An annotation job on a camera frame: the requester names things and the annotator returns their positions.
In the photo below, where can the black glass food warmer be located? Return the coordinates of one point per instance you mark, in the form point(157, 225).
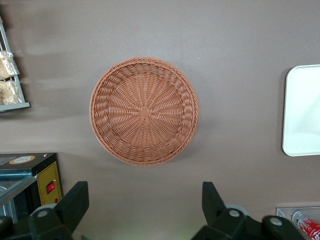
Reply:
point(47, 175)

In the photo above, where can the cream plastic serving tray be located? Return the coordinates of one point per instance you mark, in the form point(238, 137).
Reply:
point(302, 112)

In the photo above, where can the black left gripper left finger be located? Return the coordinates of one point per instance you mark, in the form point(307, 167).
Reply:
point(62, 217)

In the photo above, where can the clear bag of crackers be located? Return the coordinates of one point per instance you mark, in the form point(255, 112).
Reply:
point(7, 65)
point(10, 92)

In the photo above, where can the clear acrylic bottle rack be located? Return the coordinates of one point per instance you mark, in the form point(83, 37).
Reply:
point(285, 211)

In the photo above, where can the red cola bottle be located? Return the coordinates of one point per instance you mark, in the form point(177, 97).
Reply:
point(308, 226)

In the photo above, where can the brown round wicker basket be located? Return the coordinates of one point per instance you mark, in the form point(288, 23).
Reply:
point(144, 111)

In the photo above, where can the grey metal snack rack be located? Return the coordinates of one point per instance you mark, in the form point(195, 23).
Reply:
point(15, 106)

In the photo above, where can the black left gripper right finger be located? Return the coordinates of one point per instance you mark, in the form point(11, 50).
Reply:
point(220, 222)

